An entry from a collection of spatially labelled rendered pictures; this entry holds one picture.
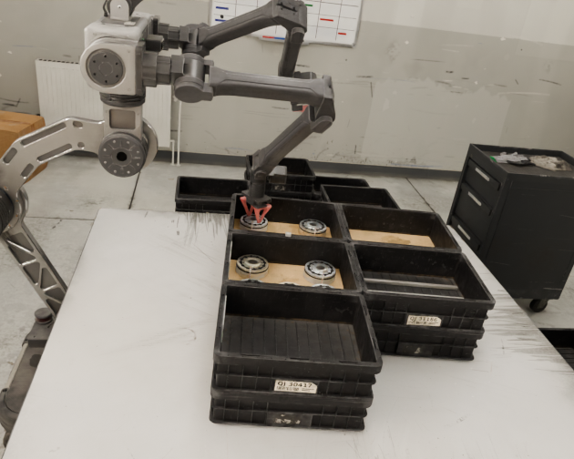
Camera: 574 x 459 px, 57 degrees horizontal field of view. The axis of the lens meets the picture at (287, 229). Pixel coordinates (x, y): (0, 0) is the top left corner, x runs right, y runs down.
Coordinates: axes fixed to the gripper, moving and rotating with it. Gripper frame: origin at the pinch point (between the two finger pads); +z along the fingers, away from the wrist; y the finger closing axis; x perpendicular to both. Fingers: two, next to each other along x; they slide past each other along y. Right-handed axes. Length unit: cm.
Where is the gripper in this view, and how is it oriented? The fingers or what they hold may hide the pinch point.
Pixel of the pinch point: (254, 217)
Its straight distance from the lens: 197.4
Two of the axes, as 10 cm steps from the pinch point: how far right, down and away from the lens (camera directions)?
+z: -1.1, 8.7, 4.7
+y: -6.3, -4.3, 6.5
